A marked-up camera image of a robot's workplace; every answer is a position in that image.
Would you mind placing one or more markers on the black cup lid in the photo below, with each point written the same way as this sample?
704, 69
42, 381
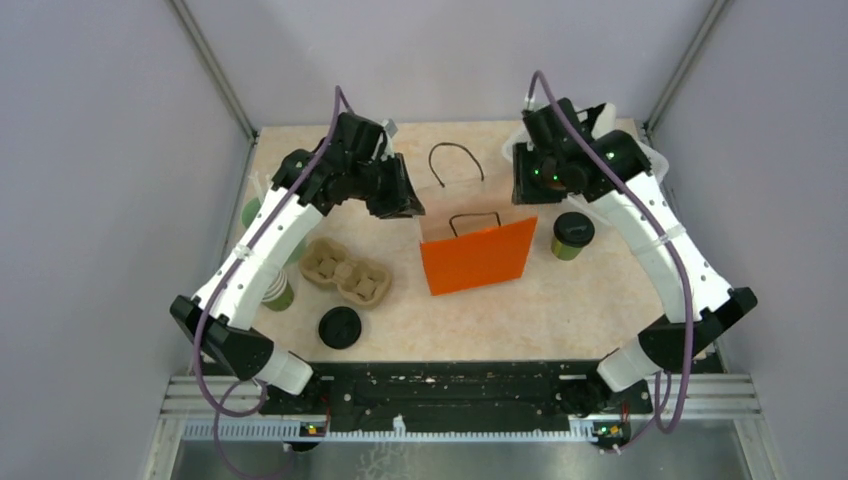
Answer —
574, 229

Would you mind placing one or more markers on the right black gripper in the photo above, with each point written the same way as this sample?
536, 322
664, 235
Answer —
523, 192

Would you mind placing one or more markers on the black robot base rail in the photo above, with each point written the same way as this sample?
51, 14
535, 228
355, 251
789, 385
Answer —
458, 397

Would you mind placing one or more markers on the brown cardboard cup carrier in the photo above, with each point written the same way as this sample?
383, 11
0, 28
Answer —
329, 265

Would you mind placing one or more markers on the green paper coffee cup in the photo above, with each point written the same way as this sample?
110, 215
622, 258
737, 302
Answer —
565, 251

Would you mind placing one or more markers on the white cable duct strip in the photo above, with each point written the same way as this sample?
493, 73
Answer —
289, 431

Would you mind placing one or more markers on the stack of green paper cups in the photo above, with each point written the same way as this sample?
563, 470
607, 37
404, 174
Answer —
280, 295

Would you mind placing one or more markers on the white plastic basket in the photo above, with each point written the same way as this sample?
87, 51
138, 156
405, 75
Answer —
652, 159

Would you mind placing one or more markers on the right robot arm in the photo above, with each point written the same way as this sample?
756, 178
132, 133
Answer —
612, 172

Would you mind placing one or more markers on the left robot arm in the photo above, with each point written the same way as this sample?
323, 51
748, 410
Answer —
218, 317

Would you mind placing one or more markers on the stack of black cup lids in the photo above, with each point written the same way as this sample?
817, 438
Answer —
340, 328

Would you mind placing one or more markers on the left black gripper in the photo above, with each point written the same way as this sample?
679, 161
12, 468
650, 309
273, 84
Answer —
402, 200

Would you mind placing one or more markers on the green cup with white stirrers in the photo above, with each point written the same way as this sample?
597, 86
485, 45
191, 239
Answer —
260, 184

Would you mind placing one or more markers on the orange paper bag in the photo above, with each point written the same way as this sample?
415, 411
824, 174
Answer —
472, 235

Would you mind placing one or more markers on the black and white striped cloth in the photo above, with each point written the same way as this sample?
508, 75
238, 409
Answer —
598, 120

